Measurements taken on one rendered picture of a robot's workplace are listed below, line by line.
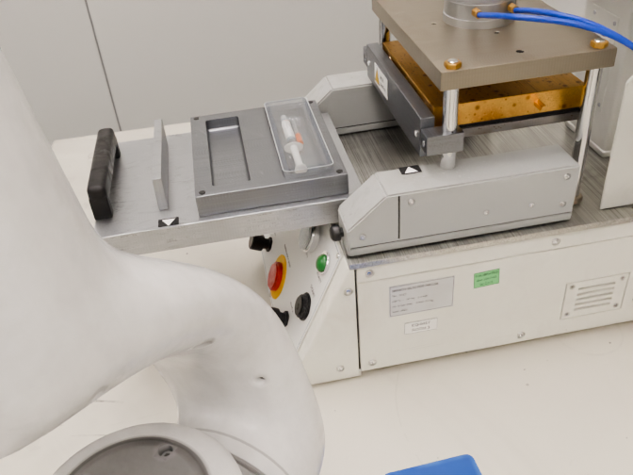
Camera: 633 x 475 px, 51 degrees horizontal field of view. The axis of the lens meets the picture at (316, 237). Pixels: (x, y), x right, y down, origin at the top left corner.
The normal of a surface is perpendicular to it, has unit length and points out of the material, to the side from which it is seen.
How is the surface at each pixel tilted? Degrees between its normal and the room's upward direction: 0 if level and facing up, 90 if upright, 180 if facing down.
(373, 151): 0
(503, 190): 90
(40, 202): 79
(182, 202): 0
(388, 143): 0
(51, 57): 90
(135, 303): 65
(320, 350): 90
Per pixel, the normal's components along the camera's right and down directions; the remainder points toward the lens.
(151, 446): -0.06, -0.86
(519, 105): 0.18, 0.57
